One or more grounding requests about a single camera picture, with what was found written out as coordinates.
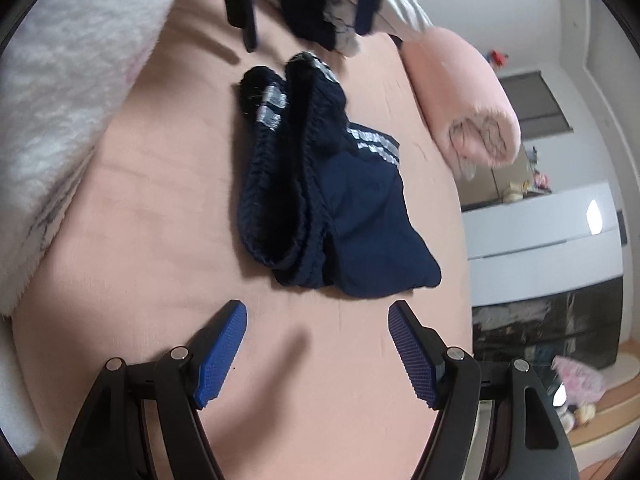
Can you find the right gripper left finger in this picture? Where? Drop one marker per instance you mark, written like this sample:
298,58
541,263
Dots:
109,439

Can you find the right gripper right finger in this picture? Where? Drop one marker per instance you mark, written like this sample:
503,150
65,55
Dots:
525,437

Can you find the white striped garment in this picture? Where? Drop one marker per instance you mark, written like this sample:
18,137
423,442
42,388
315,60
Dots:
330,23

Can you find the navy blue striped shorts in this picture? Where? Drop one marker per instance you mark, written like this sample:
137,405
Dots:
322,201

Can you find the dark glass wardrobe door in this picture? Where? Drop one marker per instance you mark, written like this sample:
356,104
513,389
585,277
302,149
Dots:
582,324

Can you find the rolled pink quilt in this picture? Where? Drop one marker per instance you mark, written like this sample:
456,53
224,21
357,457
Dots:
469,115

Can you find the fluffy white pink sleeve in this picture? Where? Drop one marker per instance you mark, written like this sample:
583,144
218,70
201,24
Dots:
64,75

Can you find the white curved wardrobe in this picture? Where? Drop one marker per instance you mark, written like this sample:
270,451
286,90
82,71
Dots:
543,246

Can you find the pink bed sheet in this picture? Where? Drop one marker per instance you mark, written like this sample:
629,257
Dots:
148,252

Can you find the beige cabinet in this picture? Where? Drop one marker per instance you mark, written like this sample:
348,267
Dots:
504,185

